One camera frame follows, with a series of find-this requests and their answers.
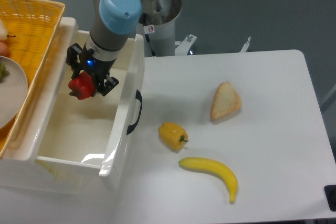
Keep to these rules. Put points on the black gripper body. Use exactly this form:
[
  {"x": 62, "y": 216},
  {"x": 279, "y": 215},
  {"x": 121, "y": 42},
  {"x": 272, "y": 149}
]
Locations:
[{"x": 88, "y": 61}]

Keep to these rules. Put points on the toasted bread slice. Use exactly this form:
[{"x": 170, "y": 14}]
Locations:
[{"x": 226, "y": 100}]

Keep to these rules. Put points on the white drawer cabinet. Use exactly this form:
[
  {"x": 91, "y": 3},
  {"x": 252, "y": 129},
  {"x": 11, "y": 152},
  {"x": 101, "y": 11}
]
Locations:
[{"x": 42, "y": 173}]

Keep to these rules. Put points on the red bell pepper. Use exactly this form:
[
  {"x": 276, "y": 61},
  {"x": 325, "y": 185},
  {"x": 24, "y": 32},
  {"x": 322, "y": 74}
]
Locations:
[{"x": 81, "y": 86}]

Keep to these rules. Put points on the open white upper drawer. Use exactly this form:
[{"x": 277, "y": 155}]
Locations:
[{"x": 91, "y": 132}]

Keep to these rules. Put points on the yellow banana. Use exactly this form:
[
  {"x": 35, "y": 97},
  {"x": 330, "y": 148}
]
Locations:
[{"x": 206, "y": 165}]

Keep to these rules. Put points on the yellow woven basket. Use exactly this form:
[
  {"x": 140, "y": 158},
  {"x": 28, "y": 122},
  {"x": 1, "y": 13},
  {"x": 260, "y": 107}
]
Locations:
[{"x": 34, "y": 23}]

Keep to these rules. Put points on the black table corner socket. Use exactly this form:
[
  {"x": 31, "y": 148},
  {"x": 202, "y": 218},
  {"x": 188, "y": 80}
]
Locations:
[{"x": 330, "y": 192}]

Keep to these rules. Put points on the white pear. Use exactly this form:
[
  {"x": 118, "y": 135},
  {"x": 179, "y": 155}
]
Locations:
[{"x": 4, "y": 34}]

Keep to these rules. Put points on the pink peach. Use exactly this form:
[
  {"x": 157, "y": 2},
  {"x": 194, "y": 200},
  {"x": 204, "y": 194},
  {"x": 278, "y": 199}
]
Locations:
[{"x": 4, "y": 50}]

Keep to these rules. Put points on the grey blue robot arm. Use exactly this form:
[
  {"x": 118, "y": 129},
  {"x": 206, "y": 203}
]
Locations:
[{"x": 115, "y": 21}]

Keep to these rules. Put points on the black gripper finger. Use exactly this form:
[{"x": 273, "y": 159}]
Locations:
[
  {"x": 104, "y": 85},
  {"x": 76, "y": 70}
]

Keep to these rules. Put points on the grey plate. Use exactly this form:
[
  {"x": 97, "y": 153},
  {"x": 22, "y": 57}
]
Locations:
[{"x": 13, "y": 90}]

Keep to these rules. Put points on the black drawer handle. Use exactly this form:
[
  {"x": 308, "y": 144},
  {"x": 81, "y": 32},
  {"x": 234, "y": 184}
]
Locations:
[{"x": 137, "y": 111}]

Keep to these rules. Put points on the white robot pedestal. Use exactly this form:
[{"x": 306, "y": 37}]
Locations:
[{"x": 157, "y": 26}]

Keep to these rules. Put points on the yellow bell pepper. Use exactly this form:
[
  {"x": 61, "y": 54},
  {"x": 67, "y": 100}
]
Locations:
[{"x": 173, "y": 135}]

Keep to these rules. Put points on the green grapes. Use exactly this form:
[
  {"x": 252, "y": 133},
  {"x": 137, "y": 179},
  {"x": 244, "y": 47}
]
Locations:
[{"x": 3, "y": 71}]

